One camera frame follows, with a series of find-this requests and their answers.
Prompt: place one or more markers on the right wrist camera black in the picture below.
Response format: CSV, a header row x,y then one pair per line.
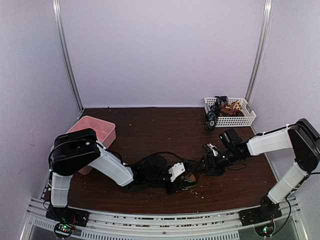
x,y
229,138

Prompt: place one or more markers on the right arm base board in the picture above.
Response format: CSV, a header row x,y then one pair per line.
x,y
264,225

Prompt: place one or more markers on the brown green patterned tie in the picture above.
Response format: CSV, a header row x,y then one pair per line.
x,y
187,180

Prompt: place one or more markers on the aluminium frame post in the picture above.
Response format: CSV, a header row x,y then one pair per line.
x,y
261,47
56,4

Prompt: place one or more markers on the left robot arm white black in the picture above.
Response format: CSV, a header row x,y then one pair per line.
x,y
122,176

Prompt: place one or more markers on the navy floral tie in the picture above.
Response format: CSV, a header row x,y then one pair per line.
x,y
213,112

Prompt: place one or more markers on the right aluminium frame post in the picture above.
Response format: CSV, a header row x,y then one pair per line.
x,y
261,47

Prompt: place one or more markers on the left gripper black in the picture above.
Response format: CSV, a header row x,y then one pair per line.
x,y
175,188

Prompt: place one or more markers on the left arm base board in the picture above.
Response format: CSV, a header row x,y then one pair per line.
x,y
67,220

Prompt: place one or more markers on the white perforated plastic basket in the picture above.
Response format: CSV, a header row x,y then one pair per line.
x,y
230,122

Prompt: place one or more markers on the pink divided organizer box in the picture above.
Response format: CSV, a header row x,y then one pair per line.
x,y
100,130

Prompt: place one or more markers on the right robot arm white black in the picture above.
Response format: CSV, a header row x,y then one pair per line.
x,y
299,143

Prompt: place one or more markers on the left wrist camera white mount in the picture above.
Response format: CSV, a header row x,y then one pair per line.
x,y
177,170

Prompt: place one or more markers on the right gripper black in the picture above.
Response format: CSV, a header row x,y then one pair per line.
x,y
206,159

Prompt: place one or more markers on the aluminium front rail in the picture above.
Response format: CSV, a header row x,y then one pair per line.
x,y
217,225

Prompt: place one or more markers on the brown patterned tie in basket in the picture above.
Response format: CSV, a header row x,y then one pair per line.
x,y
225,112

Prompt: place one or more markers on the yellow patterned tie in basket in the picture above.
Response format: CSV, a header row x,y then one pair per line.
x,y
235,105

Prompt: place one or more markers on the left aluminium frame post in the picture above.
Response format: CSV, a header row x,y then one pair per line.
x,y
56,4

